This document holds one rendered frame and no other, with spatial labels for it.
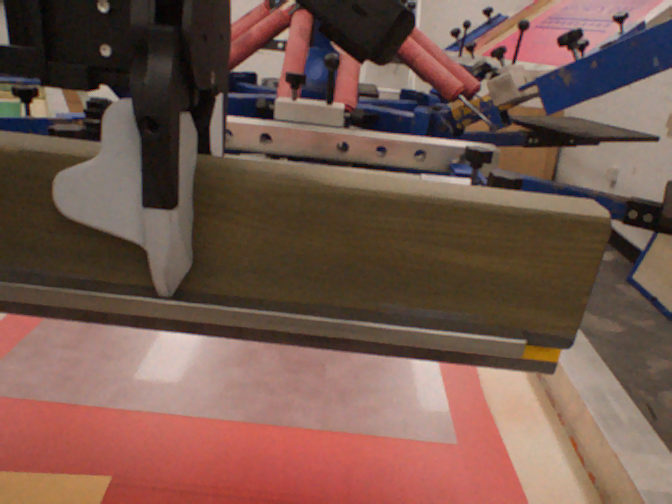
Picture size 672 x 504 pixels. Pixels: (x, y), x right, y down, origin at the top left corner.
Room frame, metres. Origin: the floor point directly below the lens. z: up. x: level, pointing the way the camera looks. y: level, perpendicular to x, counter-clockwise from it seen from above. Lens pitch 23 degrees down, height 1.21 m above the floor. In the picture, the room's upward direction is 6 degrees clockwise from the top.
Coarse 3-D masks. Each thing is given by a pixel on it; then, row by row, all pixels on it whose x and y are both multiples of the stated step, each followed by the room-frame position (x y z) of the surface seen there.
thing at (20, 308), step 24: (0, 312) 0.25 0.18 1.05; (24, 312) 0.25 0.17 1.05; (48, 312) 0.25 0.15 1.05; (72, 312) 0.25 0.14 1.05; (96, 312) 0.25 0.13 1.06; (216, 336) 0.25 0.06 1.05; (240, 336) 0.25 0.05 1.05; (264, 336) 0.25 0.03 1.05; (288, 336) 0.25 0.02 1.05; (312, 336) 0.25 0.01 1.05; (432, 360) 0.25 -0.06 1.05; (456, 360) 0.25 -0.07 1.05; (480, 360) 0.25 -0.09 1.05; (504, 360) 0.25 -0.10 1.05; (528, 360) 0.25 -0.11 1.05
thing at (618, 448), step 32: (576, 352) 0.37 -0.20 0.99; (544, 384) 0.37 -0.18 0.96; (576, 384) 0.33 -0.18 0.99; (608, 384) 0.33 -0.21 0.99; (576, 416) 0.31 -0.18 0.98; (608, 416) 0.29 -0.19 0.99; (640, 416) 0.30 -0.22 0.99; (576, 448) 0.30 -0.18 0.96; (608, 448) 0.26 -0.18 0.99; (640, 448) 0.26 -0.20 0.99; (608, 480) 0.25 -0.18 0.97; (640, 480) 0.24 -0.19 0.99
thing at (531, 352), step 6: (528, 348) 0.25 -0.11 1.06; (534, 348) 0.25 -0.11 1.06; (540, 348) 0.25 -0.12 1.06; (546, 348) 0.25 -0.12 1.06; (552, 348) 0.25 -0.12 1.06; (528, 354) 0.25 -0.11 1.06; (534, 354) 0.25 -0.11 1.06; (540, 354) 0.25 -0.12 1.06; (546, 354) 0.25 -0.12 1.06; (552, 354) 0.25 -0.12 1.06; (558, 354) 0.25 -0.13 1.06; (546, 360) 0.25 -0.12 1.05; (552, 360) 0.25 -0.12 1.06; (558, 360) 0.25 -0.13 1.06
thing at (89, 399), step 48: (0, 336) 0.36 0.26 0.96; (48, 336) 0.36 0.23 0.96; (96, 336) 0.37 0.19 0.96; (144, 336) 0.38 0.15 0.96; (192, 336) 0.38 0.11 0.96; (0, 384) 0.30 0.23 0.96; (48, 384) 0.30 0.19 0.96; (96, 384) 0.31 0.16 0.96; (144, 384) 0.32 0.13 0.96; (192, 384) 0.32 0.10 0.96; (0, 432) 0.26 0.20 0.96; (48, 432) 0.26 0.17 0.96; (96, 432) 0.26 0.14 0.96; (144, 432) 0.27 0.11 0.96; (192, 432) 0.27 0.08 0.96; (144, 480) 0.23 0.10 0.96
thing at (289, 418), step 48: (240, 384) 0.33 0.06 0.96; (288, 384) 0.33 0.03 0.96; (336, 384) 0.34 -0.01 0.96; (384, 384) 0.35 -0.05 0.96; (432, 384) 0.35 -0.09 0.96; (480, 384) 0.36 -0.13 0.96; (240, 432) 0.28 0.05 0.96; (288, 432) 0.28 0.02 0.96; (336, 432) 0.29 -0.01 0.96; (384, 432) 0.29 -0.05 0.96; (432, 432) 0.30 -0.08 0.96; (480, 432) 0.30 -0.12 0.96; (192, 480) 0.23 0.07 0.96; (240, 480) 0.24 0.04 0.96; (288, 480) 0.24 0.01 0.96; (336, 480) 0.25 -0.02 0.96; (384, 480) 0.25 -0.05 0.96; (432, 480) 0.25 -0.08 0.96; (480, 480) 0.26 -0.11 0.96
